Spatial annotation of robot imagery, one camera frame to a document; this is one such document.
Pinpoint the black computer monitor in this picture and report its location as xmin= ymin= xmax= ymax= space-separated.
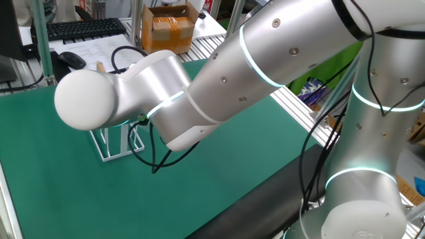
xmin=0 ymin=0 xmax=29 ymax=84

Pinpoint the cardboard box with orange tape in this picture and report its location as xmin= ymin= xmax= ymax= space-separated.
xmin=141 ymin=3 xmax=200 ymax=56

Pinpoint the blue patterned bag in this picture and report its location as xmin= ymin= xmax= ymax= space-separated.
xmin=297 ymin=76 xmax=325 ymax=108

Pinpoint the black computer keyboard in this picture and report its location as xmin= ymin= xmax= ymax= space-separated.
xmin=31 ymin=17 xmax=128 ymax=42

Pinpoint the white printed paper sheet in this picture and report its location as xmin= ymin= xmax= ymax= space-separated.
xmin=52 ymin=34 xmax=147 ymax=82

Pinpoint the aluminium frame post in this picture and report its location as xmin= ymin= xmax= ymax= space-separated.
xmin=130 ymin=0 xmax=144 ymax=50
xmin=225 ymin=0 xmax=247 ymax=31
xmin=313 ymin=56 xmax=361 ymax=129
xmin=32 ymin=0 xmax=56 ymax=86

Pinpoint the black table mat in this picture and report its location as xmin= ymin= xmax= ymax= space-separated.
xmin=184 ymin=142 xmax=336 ymax=239

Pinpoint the black monitor cable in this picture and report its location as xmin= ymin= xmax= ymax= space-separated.
xmin=0 ymin=74 xmax=46 ymax=94

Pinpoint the large cardboard box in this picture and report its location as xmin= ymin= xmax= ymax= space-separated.
xmin=408 ymin=111 xmax=425 ymax=147

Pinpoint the green table mat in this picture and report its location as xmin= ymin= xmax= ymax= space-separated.
xmin=0 ymin=58 xmax=321 ymax=239

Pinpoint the black computer mouse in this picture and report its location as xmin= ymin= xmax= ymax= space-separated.
xmin=57 ymin=51 xmax=88 ymax=71

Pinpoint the blue cloth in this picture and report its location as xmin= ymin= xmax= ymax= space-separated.
xmin=414 ymin=177 xmax=425 ymax=197

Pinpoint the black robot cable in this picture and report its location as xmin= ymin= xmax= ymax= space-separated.
xmin=297 ymin=89 xmax=351 ymax=213
xmin=127 ymin=119 xmax=202 ymax=175

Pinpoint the black camera cable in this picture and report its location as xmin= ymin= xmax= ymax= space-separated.
xmin=110 ymin=45 xmax=149 ymax=74

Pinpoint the green cloth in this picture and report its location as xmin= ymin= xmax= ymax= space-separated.
xmin=287 ymin=41 xmax=365 ymax=96

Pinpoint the white wire cup rack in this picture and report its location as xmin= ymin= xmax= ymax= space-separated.
xmin=88 ymin=60 xmax=146 ymax=163

